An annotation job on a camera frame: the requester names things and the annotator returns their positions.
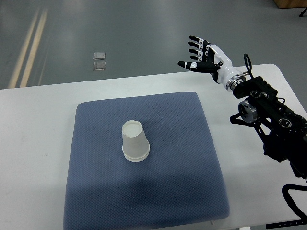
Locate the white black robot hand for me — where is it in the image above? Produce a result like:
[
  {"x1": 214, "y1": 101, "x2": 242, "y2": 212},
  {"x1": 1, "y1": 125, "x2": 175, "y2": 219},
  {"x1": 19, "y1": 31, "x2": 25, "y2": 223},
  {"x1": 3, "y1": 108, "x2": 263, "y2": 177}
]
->
[{"x1": 177, "y1": 35, "x2": 246, "y2": 92}]

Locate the white paper cup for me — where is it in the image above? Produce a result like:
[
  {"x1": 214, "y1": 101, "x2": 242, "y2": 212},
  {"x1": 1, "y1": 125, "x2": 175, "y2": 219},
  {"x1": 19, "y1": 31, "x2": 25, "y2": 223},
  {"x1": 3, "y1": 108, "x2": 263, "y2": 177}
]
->
[
  {"x1": 124, "y1": 154, "x2": 148, "y2": 162},
  {"x1": 122, "y1": 120, "x2": 150, "y2": 158}
]

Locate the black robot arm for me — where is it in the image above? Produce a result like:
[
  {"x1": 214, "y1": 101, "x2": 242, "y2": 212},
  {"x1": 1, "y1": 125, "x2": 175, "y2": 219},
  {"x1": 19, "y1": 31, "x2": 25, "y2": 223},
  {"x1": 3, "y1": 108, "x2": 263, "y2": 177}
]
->
[{"x1": 230, "y1": 76, "x2": 307, "y2": 179}]

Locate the wooden box corner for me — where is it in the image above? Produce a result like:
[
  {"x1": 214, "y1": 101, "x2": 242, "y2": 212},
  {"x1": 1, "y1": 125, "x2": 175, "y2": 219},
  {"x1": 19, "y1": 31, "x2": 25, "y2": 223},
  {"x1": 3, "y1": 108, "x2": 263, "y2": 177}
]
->
[{"x1": 274, "y1": 0, "x2": 307, "y2": 9}]

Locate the black tripod leg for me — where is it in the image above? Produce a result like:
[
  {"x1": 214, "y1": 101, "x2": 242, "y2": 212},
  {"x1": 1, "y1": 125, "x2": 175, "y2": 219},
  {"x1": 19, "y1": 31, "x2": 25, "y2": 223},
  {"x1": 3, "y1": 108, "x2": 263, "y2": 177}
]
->
[{"x1": 299, "y1": 7, "x2": 307, "y2": 17}]

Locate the upper floor outlet plate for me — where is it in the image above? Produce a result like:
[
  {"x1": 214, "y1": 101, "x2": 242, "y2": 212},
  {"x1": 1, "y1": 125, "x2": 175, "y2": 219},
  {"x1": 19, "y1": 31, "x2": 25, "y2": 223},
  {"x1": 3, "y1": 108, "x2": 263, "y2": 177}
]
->
[{"x1": 93, "y1": 51, "x2": 106, "y2": 60}]

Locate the floor outlet plate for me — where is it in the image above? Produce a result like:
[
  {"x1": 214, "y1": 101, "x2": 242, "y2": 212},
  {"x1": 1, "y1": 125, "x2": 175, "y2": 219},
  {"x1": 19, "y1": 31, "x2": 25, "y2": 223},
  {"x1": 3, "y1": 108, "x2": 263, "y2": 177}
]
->
[
  {"x1": 93, "y1": 51, "x2": 106, "y2": 60},
  {"x1": 93, "y1": 61, "x2": 106, "y2": 71}
]

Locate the lower floor outlet plate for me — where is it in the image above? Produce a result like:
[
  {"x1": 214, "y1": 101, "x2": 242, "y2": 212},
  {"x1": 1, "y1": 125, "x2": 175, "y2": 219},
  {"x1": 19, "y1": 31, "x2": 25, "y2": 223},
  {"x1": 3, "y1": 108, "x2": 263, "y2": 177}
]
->
[{"x1": 93, "y1": 61, "x2": 106, "y2": 71}]

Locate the blue grey cushion mat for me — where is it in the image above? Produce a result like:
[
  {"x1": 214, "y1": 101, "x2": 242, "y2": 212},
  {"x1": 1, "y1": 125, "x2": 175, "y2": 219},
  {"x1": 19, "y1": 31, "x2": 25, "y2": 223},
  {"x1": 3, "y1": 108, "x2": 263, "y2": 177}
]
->
[{"x1": 63, "y1": 92, "x2": 230, "y2": 230}]

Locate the black table control panel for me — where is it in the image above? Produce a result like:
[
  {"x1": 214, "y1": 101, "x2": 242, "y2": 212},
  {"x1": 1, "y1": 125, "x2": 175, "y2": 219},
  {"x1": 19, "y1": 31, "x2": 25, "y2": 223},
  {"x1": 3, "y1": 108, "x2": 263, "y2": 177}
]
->
[{"x1": 265, "y1": 219, "x2": 307, "y2": 230}]

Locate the black cable loop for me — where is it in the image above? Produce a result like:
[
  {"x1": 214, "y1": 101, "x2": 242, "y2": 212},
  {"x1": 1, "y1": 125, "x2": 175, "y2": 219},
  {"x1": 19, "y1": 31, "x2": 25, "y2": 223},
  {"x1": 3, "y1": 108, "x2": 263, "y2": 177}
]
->
[{"x1": 243, "y1": 53, "x2": 255, "y2": 79}]

